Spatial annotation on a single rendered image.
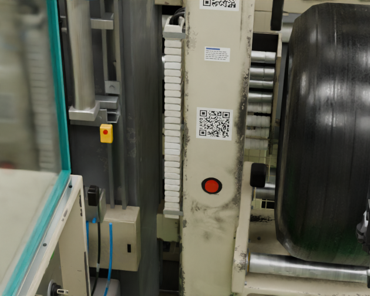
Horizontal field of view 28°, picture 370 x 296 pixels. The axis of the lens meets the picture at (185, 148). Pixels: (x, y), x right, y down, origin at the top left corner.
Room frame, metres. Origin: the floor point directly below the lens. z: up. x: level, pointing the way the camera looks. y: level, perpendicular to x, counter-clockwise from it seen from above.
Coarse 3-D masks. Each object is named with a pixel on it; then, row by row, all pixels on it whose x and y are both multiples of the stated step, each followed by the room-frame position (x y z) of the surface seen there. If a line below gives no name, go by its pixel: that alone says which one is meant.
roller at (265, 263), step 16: (256, 256) 1.25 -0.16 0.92; (272, 256) 1.25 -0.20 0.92; (288, 256) 1.25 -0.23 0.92; (256, 272) 1.23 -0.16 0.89; (272, 272) 1.23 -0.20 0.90; (288, 272) 1.22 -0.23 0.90; (304, 272) 1.22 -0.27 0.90; (320, 272) 1.22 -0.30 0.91; (336, 272) 1.21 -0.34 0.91; (352, 272) 1.21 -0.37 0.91
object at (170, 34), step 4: (180, 8) 1.38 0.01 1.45; (184, 8) 1.37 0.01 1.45; (176, 12) 1.37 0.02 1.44; (180, 12) 1.35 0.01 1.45; (184, 12) 1.35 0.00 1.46; (172, 16) 1.36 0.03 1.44; (176, 16) 1.36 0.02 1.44; (184, 16) 1.34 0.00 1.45; (172, 20) 1.36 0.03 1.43; (176, 20) 1.37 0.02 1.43; (184, 20) 1.34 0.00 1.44; (184, 24) 1.39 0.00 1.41; (164, 32) 1.34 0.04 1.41; (168, 32) 1.34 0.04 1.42; (172, 32) 1.34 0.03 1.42; (176, 32) 1.34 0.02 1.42; (164, 36) 1.34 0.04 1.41; (168, 36) 1.34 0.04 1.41; (172, 36) 1.34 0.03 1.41; (176, 36) 1.34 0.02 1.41; (180, 36) 1.34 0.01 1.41; (184, 36) 1.34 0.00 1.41; (164, 212) 1.34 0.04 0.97; (168, 212) 1.34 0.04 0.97; (172, 212) 1.34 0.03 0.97; (176, 212) 1.34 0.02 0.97; (180, 212) 1.34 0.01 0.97
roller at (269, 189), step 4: (268, 184) 1.52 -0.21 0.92; (272, 184) 1.52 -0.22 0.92; (256, 188) 1.52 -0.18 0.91; (260, 188) 1.52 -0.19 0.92; (264, 188) 1.52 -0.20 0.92; (268, 188) 1.51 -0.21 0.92; (272, 188) 1.51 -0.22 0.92; (256, 192) 1.51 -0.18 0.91; (260, 192) 1.51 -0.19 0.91; (264, 192) 1.51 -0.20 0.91; (268, 192) 1.51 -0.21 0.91; (272, 192) 1.51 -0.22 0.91; (256, 196) 1.51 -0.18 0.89; (260, 196) 1.51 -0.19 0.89; (264, 196) 1.51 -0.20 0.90; (268, 196) 1.51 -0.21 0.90; (272, 196) 1.51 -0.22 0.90
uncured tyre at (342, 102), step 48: (288, 48) 1.53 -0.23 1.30; (336, 48) 1.26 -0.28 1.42; (288, 96) 1.25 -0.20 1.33; (336, 96) 1.18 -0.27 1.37; (288, 144) 1.17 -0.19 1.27; (336, 144) 1.13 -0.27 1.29; (288, 192) 1.14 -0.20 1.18; (336, 192) 1.10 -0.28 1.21; (288, 240) 1.16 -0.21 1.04; (336, 240) 1.11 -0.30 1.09
